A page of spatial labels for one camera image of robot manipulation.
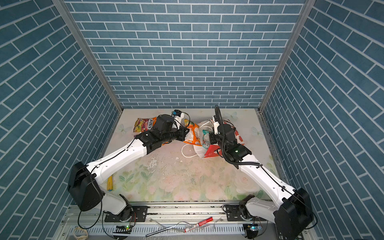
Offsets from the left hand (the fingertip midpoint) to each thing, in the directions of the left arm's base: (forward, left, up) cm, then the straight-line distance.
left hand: (190, 130), depth 78 cm
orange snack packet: (-1, -1, -2) cm, 3 cm away
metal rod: (-41, +11, -23) cm, 48 cm away
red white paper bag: (-7, -12, -10) cm, 18 cm away
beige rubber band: (-43, +48, -24) cm, 69 cm away
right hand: (+2, -12, +1) cm, 12 cm away
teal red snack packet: (+3, -10, -14) cm, 17 cm away
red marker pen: (-39, -4, -23) cm, 46 cm away
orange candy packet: (+20, +36, -20) cm, 46 cm away
